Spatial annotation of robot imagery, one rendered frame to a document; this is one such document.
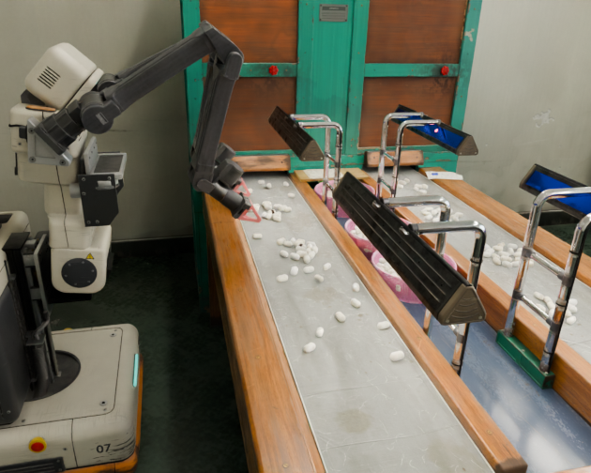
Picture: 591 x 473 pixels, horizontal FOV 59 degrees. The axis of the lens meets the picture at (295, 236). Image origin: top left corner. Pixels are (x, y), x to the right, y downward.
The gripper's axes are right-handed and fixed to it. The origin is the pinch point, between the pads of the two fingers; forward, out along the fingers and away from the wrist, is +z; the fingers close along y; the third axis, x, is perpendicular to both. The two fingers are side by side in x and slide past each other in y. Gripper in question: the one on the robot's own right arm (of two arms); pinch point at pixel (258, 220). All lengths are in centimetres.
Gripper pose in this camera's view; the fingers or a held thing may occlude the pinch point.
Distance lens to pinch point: 172.1
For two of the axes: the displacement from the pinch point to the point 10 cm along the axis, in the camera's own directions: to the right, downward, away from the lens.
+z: 7.2, 5.4, 4.3
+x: -6.5, 7.4, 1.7
